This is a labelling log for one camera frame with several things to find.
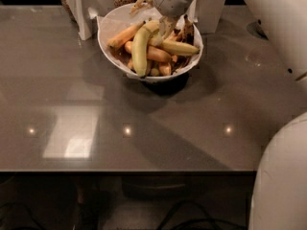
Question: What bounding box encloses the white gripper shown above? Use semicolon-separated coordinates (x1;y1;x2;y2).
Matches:
130;0;193;45

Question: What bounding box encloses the large yellow banana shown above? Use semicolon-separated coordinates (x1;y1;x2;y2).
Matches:
131;20;159;78

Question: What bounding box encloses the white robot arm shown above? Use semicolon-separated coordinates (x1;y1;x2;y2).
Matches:
133;0;307;230

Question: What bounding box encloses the overripe brown banana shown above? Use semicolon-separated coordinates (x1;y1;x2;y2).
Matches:
177;14;194;44

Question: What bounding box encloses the white bowl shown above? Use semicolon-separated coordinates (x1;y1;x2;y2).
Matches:
96;2;204;83

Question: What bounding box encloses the yellow banana on right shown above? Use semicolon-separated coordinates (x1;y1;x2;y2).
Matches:
148;38;200;57

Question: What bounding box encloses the orange carrot top left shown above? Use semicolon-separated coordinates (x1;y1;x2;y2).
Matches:
107;21;145;50

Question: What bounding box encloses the orange carrot middle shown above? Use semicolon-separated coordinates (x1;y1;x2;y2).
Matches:
124;41;172;62

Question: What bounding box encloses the small orange carrot bottom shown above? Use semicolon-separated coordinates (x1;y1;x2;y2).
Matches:
158;62;172;76

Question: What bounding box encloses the black cable on floor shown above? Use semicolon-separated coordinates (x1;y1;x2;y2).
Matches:
156;198;248;230

